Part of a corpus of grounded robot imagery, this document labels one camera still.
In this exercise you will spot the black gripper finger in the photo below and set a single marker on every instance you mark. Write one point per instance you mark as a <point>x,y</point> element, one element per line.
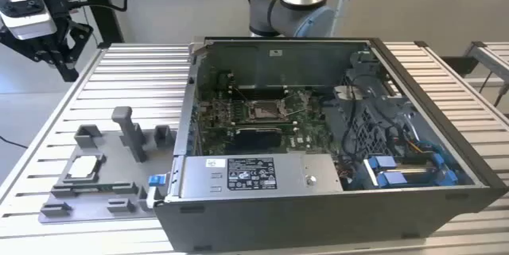
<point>69,70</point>
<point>24,48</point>

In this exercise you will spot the square silver CPU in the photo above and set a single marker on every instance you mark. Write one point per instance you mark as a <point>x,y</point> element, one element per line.
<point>82,168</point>

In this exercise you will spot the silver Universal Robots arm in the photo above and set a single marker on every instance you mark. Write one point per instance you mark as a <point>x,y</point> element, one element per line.
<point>286,7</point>

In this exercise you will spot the CPU socket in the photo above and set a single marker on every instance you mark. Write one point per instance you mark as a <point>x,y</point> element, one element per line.
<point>265,110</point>

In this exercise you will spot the grey parts rack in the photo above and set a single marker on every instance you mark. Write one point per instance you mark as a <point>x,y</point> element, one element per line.
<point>107,177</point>

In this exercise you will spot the green RAM stick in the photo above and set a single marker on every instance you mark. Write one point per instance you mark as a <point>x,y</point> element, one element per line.
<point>94,187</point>

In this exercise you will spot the hard disk in blue carrier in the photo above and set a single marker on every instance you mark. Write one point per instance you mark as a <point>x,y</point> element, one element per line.
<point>154,181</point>

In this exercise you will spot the white sticker on case panel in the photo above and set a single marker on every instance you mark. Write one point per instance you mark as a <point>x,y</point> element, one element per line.
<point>276,52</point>

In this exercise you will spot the black graphics card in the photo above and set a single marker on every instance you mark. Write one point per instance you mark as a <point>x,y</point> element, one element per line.
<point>254,141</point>

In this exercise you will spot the silver power supply unit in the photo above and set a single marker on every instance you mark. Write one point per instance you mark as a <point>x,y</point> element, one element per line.
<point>258,174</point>

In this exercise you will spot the thin metal locking lever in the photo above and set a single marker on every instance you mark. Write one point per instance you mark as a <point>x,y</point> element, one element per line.
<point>300,106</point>

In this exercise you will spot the green motherboard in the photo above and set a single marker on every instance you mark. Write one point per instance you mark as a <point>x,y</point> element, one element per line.
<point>306,130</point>

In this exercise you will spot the black open PC case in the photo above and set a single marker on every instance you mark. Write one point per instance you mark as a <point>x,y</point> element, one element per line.
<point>302,222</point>

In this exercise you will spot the grey perforated disk bay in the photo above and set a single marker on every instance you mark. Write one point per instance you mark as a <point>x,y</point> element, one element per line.
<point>369,130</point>

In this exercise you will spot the black block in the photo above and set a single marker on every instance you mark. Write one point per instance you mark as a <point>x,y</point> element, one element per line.
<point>457,65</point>

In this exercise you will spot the aluminium side table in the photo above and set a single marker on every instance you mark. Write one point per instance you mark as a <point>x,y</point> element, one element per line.
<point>491,58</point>

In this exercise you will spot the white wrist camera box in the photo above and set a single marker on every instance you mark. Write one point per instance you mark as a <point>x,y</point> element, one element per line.
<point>26,13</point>

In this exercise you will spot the black frame post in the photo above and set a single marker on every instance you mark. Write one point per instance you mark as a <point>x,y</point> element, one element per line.
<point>102,4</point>

